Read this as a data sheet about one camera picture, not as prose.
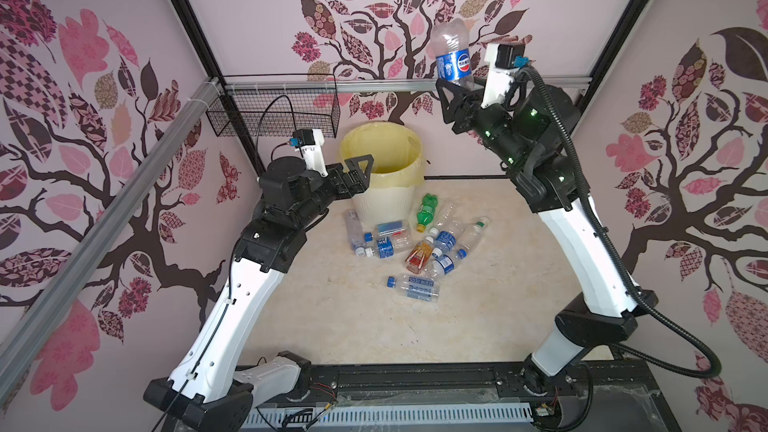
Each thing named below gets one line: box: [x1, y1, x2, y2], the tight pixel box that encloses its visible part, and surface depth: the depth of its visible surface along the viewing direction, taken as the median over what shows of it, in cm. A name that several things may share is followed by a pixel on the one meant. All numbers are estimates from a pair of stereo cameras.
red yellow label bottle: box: [405, 236, 435, 275], surface depth 94 cm
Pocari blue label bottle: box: [429, 227, 457, 252], surface depth 97 cm
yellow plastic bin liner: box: [340, 121, 425, 188], surface depth 100 cm
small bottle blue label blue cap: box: [430, 18, 474, 90], surface depth 49 cm
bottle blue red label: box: [374, 220, 412, 240], surface depth 103 cm
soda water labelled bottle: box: [386, 275, 439, 303], surface depth 88 cm
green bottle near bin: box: [416, 193, 438, 233], surface depth 106 cm
